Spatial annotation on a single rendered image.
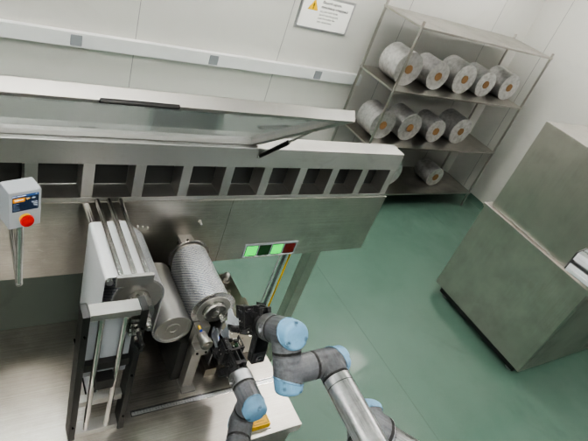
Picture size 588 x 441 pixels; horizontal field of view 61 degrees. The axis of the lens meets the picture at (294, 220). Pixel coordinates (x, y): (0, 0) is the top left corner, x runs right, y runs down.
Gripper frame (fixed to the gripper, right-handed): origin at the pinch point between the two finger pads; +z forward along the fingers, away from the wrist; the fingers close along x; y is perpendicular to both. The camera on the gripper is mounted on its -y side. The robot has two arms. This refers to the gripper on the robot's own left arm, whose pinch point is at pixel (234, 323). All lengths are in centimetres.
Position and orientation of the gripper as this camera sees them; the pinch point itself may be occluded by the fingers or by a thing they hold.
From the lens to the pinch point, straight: 157.1
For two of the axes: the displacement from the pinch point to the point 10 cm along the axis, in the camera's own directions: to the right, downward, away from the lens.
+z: -5.4, 0.3, 8.4
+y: -0.5, -10.0, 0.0
